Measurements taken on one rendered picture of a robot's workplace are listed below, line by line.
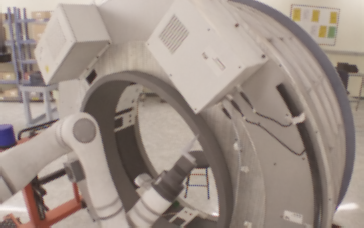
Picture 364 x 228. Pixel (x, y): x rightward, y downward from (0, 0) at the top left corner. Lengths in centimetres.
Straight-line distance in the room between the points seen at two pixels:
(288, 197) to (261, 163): 12
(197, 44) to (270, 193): 46
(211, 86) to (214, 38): 11
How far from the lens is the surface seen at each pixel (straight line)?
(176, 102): 76
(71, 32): 96
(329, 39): 721
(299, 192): 74
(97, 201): 67
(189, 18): 61
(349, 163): 116
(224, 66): 56
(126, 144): 164
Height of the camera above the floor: 173
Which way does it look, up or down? 18 degrees down
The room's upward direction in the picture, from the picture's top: 1 degrees clockwise
